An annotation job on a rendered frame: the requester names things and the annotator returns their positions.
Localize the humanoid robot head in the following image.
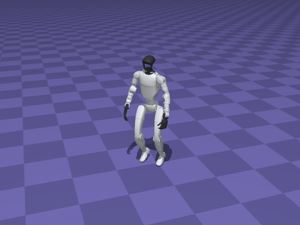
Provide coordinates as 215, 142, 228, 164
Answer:
142, 55, 155, 75

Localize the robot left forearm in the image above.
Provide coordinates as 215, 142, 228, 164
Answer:
163, 94, 170, 118

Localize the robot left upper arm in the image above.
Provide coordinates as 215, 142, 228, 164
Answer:
156, 75, 170, 100

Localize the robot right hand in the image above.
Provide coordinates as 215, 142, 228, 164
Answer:
124, 104, 129, 121

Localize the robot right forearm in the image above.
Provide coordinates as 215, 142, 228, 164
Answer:
125, 86, 134, 107

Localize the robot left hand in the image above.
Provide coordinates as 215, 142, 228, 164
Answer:
157, 113, 168, 129

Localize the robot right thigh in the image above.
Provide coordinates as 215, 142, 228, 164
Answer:
135, 104, 148, 140

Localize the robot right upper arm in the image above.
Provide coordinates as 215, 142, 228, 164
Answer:
130, 71, 141, 93

